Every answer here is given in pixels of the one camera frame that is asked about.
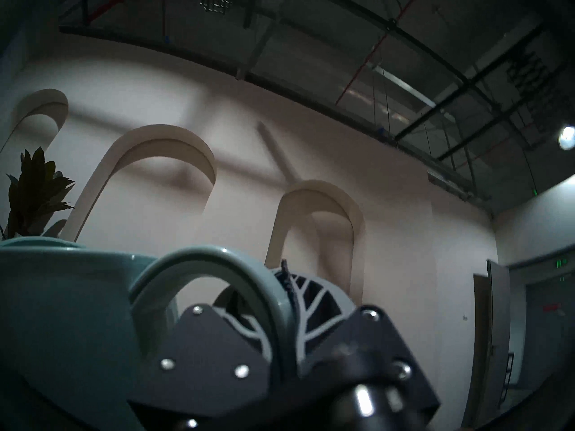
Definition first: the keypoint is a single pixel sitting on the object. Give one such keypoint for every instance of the red door sign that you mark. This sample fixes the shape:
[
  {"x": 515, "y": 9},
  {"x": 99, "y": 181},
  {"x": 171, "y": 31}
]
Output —
[{"x": 551, "y": 307}]

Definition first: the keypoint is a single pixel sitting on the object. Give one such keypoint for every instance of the bright ceiling spot lamp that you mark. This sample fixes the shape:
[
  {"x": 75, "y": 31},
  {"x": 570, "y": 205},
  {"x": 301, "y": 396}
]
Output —
[{"x": 567, "y": 138}]

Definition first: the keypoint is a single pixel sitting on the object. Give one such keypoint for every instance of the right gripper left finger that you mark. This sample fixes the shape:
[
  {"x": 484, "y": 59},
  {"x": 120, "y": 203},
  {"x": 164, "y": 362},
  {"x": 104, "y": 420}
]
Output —
[{"x": 202, "y": 358}]

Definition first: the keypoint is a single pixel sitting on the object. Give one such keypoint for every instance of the green exit sign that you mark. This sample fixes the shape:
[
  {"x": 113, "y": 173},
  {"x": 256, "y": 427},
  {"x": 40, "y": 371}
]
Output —
[{"x": 561, "y": 263}]

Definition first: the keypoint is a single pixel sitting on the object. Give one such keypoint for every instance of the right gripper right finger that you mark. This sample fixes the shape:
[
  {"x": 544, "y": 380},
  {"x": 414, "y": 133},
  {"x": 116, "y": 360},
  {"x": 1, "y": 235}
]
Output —
[{"x": 359, "y": 340}]

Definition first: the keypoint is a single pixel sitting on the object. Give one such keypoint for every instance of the light blue metal watering can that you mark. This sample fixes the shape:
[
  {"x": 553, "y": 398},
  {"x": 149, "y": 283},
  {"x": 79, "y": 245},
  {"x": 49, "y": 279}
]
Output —
[{"x": 58, "y": 322}]

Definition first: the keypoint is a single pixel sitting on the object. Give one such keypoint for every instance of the tall dark green floor plant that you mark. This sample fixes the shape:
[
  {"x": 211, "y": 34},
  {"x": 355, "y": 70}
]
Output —
[{"x": 36, "y": 192}]

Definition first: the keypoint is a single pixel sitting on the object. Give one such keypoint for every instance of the grey double door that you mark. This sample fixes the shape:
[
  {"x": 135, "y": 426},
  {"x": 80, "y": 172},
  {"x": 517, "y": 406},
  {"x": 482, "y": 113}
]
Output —
[{"x": 548, "y": 345}]

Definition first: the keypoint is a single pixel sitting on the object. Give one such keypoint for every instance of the grey open door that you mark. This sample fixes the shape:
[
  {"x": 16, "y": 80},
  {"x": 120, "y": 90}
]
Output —
[{"x": 496, "y": 345}]

